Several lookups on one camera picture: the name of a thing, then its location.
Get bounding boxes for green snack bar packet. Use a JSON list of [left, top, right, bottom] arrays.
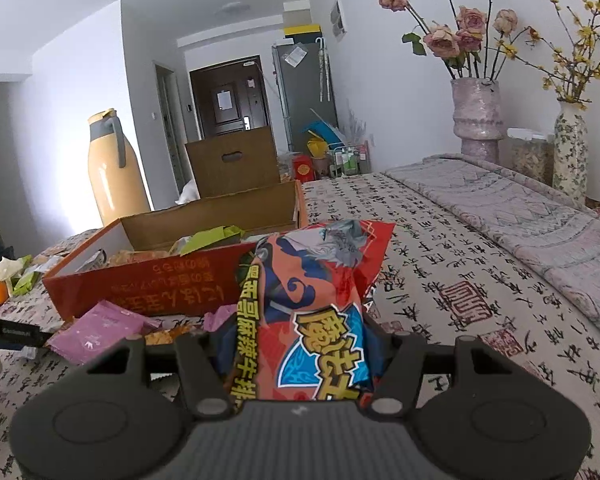
[[180, 226, 246, 256]]

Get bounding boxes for pink ceramic vase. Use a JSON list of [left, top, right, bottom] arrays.
[[451, 77, 506, 163]]

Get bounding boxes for red snack bag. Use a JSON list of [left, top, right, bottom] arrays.
[[235, 220, 396, 403]]

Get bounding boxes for grey refrigerator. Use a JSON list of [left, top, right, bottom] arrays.
[[271, 40, 338, 153]]

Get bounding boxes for grey folded blanket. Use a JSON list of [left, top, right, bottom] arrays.
[[382, 152, 600, 351]]

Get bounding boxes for blue plastic basin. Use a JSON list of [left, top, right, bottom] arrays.
[[302, 120, 338, 143]]

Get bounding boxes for red cardboard box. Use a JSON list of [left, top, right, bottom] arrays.
[[42, 180, 308, 321]]

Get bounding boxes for yellow black box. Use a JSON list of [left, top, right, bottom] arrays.
[[284, 22, 323, 43]]

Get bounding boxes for dried pink rose bouquet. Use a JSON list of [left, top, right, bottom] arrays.
[[370, 0, 541, 81]]

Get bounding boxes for pink snack packet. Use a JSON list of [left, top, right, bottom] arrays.
[[202, 305, 241, 332], [46, 300, 151, 366]]

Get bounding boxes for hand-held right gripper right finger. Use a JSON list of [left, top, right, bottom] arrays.
[[365, 317, 543, 417]]

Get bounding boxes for clear lidded jar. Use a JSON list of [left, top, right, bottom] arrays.
[[506, 127, 556, 188]]

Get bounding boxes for white plastic bag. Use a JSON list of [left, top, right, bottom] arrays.
[[175, 182, 201, 206]]

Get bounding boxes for yellow blossom branches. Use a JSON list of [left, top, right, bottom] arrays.
[[500, 0, 600, 111]]

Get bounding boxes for floral patterned vase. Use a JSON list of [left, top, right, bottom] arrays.
[[552, 100, 588, 208]]

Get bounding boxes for yellow thermos jug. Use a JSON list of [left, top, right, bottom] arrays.
[[87, 108, 152, 228]]

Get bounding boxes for dark brown door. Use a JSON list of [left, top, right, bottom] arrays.
[[190, 55, 273, 141]]

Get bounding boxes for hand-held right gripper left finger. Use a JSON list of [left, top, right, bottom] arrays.
[[55, 325, 236, 417]]

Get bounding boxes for white crumpled tissue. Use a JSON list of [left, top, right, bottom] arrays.
[[0, 257, 26, 283]]

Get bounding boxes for red gift box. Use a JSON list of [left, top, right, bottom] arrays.
[[292, 155, 315, 181]]

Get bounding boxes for white folded umbrella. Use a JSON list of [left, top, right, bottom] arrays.
[[315, 37, 331, 103]]

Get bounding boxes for brown cardboard box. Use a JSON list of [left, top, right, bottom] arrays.
[[185, 126, 281, 198]]

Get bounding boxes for small green packet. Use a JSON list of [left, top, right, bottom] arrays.
[[5, 255, 46, 296]]

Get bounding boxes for wire storage rack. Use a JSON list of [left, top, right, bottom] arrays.
[[326, 142, 371, 178]]

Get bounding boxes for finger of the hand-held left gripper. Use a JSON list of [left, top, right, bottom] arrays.
[[0, 316, 56, 350]]

